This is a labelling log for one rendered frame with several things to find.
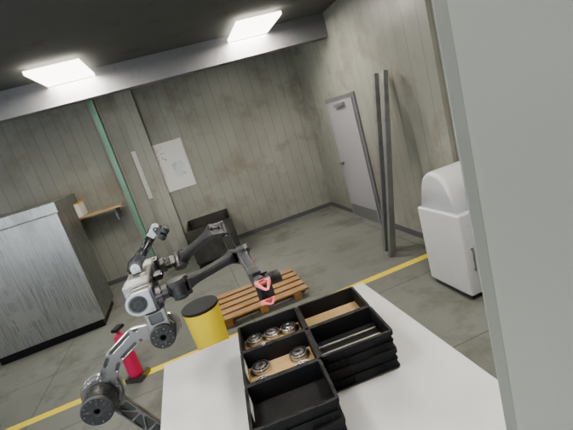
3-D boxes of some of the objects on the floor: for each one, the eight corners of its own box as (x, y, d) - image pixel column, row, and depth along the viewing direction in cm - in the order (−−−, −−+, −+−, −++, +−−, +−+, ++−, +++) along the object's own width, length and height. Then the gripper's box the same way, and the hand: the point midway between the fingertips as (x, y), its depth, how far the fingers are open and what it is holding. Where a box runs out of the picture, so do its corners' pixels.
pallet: (294, 273, 535) (292, 266, 532) (311, 296, 456) (309, 288, 454) (213, 304, 516) (211, 297, 513) (216, 333, 437) (213, 324, 435)
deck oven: (119, 296, 656) (73, 193, 610) (109, 325, 549) (54, 201, 503) (25, 332, 622) (-32, 224, 575) (-6, 369, 514) (-78, 241, 468)
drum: (235, 339, 411) (217, 291, 397) (235, 359, 375) (217, 307, 360) (202, 351, 409) (183, 302, 394) (199, 372, 372) (178, 320, 358)
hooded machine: (520, 281, 362) (502, 157, 333) (475, 303, 351) (452, 176, 322) (471, 263, 422) (453, 156, 392) (431, 281, 411) (409, 171, 381)
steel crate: (238, 241, 777) (227, 207, 760) (246, 254, 677) (234, 216, 659) (196, 255, 759) (184, 222, 741) (199, 271, 658) (185, 233, 641)
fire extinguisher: (147, 365, 412) (126, 317, 397) (153, 375, 390) (131, 325, 375) (124, 379, 400) (101, 329, 385) (128, 390, 378) (104, 339, 363)
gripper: (257, 298, 164) (265, 312, 150) (250, 276, 162) (257, 287, 147) (271, 293, 166) (281, 305, 151) (264, 270, 163) (274, 281, 149)
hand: (269, 296), depth 150 cm, fingers open, 6 cm apart
